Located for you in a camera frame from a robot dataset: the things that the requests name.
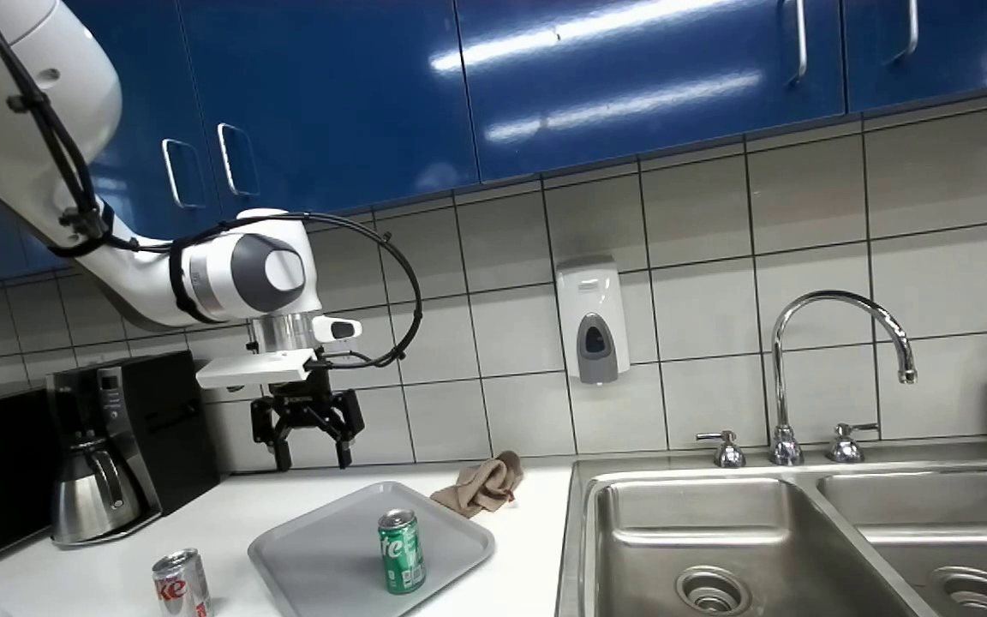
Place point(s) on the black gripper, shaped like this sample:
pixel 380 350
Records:
pixel 306 408

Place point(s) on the steel coffee carafe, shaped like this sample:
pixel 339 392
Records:
pixel 94 491

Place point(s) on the blue wall cabinets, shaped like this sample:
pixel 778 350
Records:
pixel 630 81

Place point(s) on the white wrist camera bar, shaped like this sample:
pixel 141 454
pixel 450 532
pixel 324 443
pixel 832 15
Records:
pixel 250 370

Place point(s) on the brown crumpled cloth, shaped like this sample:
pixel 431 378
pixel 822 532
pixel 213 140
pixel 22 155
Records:
pixel 482 484

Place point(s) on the chrome gooseneck faucet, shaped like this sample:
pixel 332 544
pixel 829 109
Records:
pixel 778 378

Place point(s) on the green sprite can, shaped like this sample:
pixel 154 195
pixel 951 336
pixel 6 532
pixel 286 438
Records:
pixel 402 552

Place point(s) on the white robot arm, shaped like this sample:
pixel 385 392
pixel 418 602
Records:
pixel 13 124

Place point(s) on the silver diet coke can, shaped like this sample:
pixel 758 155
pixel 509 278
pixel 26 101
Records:
pixel 180 584

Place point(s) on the stainless steel double sink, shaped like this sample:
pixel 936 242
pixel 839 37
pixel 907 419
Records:
pixel 812 534

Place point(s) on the white wall soap dispenser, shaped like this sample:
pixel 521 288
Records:
pixel 590 309

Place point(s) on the grey plastic tray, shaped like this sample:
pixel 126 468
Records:
pixel 310 561

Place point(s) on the black coffee maker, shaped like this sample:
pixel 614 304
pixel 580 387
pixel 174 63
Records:
pixel 162 424

